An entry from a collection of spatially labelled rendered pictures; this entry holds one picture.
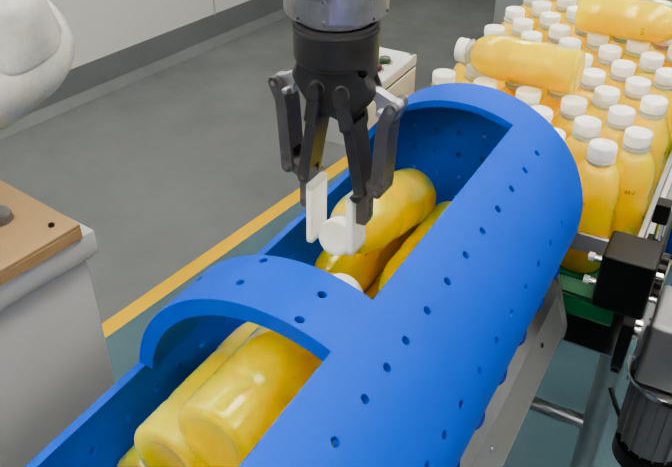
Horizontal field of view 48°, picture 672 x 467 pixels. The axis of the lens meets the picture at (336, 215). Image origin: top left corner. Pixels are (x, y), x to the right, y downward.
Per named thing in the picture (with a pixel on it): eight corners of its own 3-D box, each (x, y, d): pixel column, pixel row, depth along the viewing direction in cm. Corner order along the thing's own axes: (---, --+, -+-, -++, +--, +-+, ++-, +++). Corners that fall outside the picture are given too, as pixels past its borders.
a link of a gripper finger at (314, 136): (321, 88, 65) (308, 82, 66) (302, 188, 72) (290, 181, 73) (343, 73, 68) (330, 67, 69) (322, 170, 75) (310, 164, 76)
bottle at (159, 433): (210, 473, 56) (332, 327, 70) (140, 414, 57) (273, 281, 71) (188, 508, 61) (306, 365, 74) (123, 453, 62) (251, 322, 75)
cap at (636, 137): (621, 135, 110) (623, 124, 109) (649, 138, 109) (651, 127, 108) (623, 148, 106) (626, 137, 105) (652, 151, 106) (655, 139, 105)
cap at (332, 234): (328, 210, 78) (320, 214, 76) (362, 220, 76) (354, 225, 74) (324, 245, 79) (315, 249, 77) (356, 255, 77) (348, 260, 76)
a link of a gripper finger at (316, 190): (312, 186, 72) (305, 184, 73) (312, 244, 76) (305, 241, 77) (327, 172, 74) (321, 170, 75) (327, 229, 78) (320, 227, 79)
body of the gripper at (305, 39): (270, 20, 62) (274, 120, 68) (359, 38, 59) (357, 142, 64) (316, -4, 68) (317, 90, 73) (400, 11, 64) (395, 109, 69)
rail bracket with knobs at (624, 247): (574, 308, 106) (588, 250, 100) (587, 280, 111) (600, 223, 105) (647, 332, 102) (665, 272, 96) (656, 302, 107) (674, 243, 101)
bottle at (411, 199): (389, 160, 93) (316, 192, 78) (442, 174, 90) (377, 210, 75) (381, 213, 96) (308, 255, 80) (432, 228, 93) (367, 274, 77)
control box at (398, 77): (311, 137, 127) (310, 81, 122) (365, 94, 142) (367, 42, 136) (363, 151, 123) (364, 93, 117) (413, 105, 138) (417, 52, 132)
